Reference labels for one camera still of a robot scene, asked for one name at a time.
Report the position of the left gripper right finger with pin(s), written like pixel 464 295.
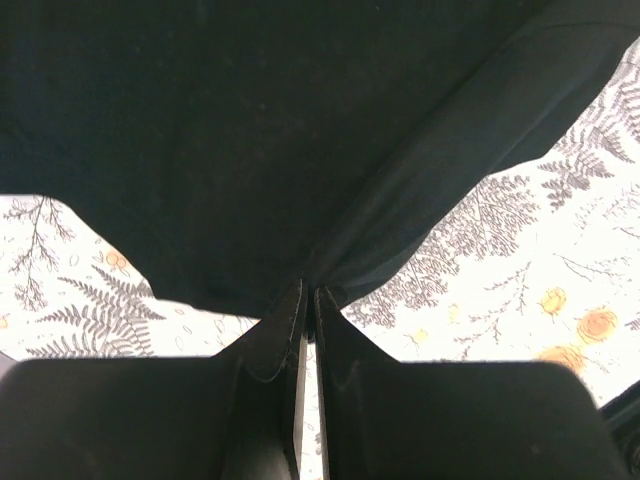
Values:
pixel 359 396

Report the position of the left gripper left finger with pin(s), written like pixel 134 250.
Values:
pixel 259 422

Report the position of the black t shirt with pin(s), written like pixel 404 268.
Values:
pixel 231 148

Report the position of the floral table mat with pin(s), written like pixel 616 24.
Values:
pixel 531 278

